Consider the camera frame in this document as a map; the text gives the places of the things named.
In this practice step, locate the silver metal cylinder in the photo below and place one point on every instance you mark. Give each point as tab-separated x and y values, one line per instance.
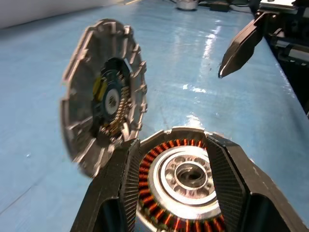
186	4

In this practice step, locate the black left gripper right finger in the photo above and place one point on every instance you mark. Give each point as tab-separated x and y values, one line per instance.
241	183

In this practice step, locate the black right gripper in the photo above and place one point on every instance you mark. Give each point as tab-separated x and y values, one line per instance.
292	31

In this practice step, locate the silver motor housing copper windings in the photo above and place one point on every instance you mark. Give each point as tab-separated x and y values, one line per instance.
144	174

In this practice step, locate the blue table cover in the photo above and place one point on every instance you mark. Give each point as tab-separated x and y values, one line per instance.
36	120

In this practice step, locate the silver round motor lid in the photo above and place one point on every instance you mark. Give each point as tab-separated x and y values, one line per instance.
77	96

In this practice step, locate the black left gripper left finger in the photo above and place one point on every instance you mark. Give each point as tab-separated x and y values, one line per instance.
108	188

